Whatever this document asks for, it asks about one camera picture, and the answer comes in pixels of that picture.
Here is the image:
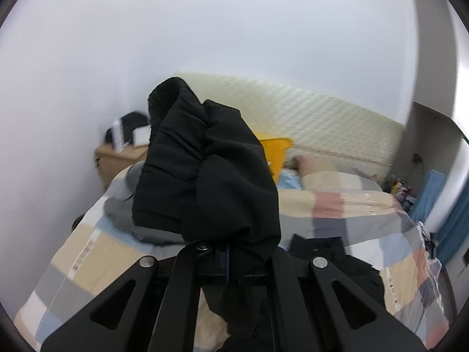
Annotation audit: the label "black puffer jacket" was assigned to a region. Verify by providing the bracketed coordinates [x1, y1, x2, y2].
[132, 77, 385, 351]

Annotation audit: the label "grey fleece garment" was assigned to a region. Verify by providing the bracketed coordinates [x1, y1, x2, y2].
[103, 160, 185, 246]

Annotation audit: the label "checkered pastel bed quilt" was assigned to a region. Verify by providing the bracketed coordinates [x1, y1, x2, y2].
[13, 160, 453, 352]

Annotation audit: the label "wooden nightstand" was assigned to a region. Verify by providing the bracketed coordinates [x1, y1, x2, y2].
[95, 144, 148, 189]

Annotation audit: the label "yellow pillow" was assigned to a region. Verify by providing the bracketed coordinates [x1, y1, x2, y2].
[255, 133, 293, 183]

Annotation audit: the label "pink pillow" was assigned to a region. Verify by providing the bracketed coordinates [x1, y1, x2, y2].
[294, 154, 336, 176]

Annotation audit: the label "white bottle on nightstand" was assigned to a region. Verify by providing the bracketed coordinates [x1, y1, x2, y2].
[111, 117, 125, 153]

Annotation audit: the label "black bag on nightstand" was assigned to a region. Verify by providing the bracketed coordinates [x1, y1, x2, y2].
[121, 111, 149, 146]

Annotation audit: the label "black device on stand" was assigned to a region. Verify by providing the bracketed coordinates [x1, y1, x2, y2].
[419, 222, 439, 260]

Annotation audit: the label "bottles on shelf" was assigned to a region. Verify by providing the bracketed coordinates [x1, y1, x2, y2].
[381, 174, 412, 204]

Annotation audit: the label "cream quilted headboard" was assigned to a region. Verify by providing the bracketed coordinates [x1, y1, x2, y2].
[178, 72, 405, 179]

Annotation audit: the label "blue curtain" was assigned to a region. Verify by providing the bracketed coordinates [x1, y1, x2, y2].
[436, 182, 469, 265]

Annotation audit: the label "grey wardrobe cabinet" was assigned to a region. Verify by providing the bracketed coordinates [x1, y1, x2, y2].
[389, 0, 463, 196]

